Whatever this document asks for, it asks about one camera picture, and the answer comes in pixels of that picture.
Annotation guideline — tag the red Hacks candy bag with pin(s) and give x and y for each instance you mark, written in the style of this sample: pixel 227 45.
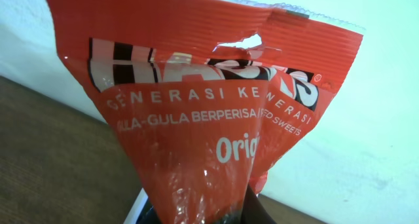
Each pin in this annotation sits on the red Hacks candy bag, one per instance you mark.
pixel 205 96

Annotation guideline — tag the white barcode scanner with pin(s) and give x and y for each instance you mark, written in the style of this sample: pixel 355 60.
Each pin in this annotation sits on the white barcode scanner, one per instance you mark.
pixel 139 209

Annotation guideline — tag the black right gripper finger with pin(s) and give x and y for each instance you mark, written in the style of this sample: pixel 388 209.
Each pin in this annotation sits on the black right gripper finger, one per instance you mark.
pixel 253 211

